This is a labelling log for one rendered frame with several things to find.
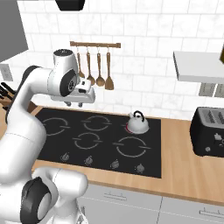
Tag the wooden knife block with knives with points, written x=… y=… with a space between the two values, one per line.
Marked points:
x=3 y=100

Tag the wooden utensil rail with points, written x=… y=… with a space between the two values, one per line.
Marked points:
x=96 y=44

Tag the wooden hanging ladle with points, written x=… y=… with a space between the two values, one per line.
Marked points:
x=90 y=78

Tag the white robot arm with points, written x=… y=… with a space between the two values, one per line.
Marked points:
x=23 y=137

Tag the dark olive object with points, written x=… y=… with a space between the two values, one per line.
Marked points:
x=222 y=54

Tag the grey drawer front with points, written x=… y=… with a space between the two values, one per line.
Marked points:
x=131 y=195
x=189 y=211

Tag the wooden hanging round spoon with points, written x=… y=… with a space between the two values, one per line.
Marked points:
x=100 y=80

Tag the black toaster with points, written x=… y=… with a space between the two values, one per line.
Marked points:
x=207 y=137

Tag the white wall shelf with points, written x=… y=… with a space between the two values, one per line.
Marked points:
x=198 y=67

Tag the grey wall cupboard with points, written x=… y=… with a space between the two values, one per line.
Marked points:
x=10 y=26

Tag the black range hood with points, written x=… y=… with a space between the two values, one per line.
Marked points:
x=70 y=4

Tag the grey cupboard door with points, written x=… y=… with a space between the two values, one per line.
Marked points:
x=116 y=214

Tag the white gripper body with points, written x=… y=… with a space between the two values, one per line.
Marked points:
x=89 y=97

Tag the wooden hanging spatula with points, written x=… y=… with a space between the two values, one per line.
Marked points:
x=109 y=83

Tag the grey hob knob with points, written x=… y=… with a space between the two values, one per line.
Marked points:
x=64 y=157
x=115 y=164
x=140 y=167
x=88 y=160

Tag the grey wall switch plate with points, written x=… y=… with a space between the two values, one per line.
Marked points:
x=219 y=90
x=206 y=89

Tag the black hob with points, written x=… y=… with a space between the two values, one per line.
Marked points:
x=102 y=151

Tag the white wall outlet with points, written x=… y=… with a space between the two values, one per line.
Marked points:
x=5 y=73

